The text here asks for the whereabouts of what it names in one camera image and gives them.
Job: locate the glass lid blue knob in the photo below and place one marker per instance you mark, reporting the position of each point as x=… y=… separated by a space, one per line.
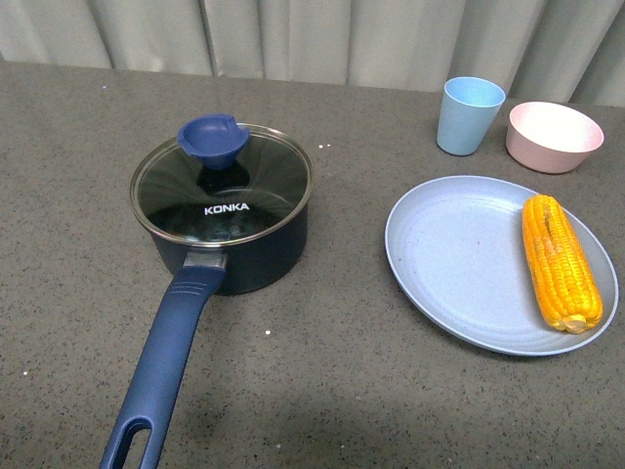
x=220 y=182

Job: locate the yellow corn cob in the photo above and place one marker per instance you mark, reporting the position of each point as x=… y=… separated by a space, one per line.
x=564 y=286

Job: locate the dark blue saucepan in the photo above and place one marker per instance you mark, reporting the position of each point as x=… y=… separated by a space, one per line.
x=198 y=274

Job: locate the light blue plate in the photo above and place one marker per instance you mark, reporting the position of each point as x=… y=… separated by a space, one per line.
x=454 y=245

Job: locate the light blue cup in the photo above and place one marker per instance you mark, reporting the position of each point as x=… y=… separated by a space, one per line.
x=468 y=107

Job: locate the pink bowl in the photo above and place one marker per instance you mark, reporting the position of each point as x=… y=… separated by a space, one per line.
x=551 y=138

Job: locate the white curtain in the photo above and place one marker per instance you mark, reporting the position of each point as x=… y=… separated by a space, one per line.
x=563 y=51

